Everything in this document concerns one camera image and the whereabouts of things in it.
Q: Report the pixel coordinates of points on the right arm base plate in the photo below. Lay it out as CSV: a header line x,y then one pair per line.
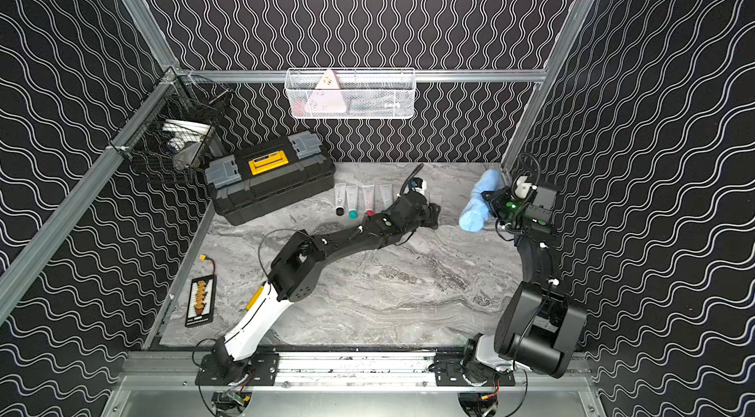
x,y
457,370

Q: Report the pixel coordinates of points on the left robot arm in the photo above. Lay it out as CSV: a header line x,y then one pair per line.
x,y
296,269

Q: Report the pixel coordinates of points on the white tube pink cap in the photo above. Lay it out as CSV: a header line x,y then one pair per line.
x,y
368,196

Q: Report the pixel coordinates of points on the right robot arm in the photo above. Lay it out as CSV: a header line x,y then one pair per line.
x,y
541,324

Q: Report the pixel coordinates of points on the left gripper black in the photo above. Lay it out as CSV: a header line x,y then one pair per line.
x,y
426,212

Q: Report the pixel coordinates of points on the blue microfiber cloth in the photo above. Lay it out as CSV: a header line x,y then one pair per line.
x,y
476,213

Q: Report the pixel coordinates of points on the pink triangle item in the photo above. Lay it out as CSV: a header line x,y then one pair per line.
x,y
327,97

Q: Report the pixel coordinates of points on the yellow marker pen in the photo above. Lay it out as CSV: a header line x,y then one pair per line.
x,y
260,292

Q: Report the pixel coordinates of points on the clear wall basket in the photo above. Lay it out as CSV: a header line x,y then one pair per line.
x,y
369,93

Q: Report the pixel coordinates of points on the white tube dark blue cap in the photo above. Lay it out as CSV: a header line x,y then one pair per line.
x,y
436,198

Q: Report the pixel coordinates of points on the white tube teal cap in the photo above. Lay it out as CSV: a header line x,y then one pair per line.
x,y
387,195

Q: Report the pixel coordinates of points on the black toolbox yellow latch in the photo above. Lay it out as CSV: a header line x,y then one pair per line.
x,y
257,181

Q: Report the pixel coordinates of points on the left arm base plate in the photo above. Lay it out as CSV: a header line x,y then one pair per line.
x,y
258,370

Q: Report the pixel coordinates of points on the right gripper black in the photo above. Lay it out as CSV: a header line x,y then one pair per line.
x,y
500,194

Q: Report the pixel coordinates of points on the white tube green cap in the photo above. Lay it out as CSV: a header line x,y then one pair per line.
x,y
352,199

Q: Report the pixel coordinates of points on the white tube black cap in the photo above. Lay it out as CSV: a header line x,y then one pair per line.
x,y
340,198

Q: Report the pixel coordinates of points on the black wire basket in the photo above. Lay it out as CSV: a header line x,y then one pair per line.
x,y
181,134

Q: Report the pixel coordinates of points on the black battery pack card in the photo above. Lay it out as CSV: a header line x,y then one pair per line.
x,y
201,306

